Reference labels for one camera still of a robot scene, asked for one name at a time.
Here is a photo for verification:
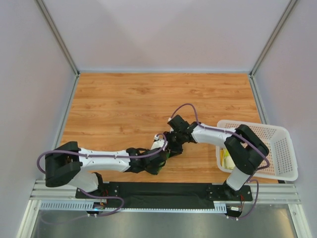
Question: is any green patterned towel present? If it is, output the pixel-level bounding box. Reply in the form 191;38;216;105
155;152;170;175

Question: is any cream yellow crocodile towel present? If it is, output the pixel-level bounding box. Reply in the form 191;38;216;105
220;148;235;170

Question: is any white plastic basket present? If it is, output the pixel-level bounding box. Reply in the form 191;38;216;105
217;119;298;181

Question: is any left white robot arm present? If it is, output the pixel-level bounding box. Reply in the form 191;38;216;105
45;140;169;193

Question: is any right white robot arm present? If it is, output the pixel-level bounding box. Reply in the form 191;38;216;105
164;115;269;200

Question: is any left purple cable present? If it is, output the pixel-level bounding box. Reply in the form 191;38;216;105
36;132;169;225

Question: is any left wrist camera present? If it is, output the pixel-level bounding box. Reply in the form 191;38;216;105
151;134;167;150

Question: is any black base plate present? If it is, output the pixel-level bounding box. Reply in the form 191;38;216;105
75;181;254;209

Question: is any aluminium front rail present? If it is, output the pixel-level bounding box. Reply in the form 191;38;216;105
30;180;301;204

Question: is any grey slotted cable duct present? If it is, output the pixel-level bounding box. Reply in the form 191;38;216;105
40;200;227;214

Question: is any right aluminium frame post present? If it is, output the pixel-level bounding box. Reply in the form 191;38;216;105
249;0;299;78

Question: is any aluminium frame post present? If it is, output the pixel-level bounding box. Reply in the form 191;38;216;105
34;0;80;77
249;0;299;78

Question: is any left aluminium frame post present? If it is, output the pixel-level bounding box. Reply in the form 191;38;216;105
34;0;80;77

